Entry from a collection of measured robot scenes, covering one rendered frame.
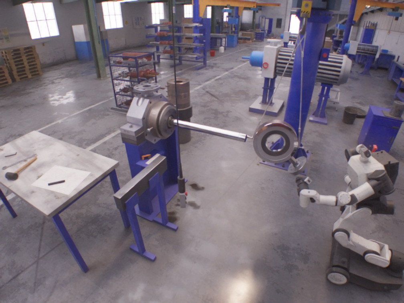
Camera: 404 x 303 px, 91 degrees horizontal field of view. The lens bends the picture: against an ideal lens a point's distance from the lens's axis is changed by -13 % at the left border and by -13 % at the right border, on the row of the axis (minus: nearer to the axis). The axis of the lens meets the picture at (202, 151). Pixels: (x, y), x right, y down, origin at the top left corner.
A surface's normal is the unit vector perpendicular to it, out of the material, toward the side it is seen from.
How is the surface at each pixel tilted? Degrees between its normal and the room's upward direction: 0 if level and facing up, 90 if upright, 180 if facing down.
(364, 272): 0
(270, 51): 90
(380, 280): 0
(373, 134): 90
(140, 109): 45
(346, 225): 90
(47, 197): 0
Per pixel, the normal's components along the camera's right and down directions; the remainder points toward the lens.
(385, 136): -0.47, 0.47
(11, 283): 0.00, -0.84
